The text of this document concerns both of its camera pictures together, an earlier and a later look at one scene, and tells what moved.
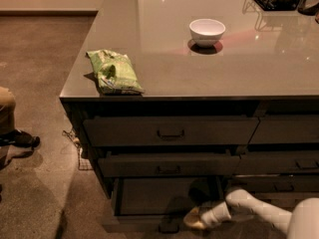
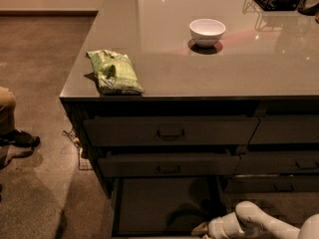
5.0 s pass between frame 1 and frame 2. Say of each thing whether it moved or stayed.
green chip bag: stayed
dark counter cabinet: stayed
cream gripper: moved
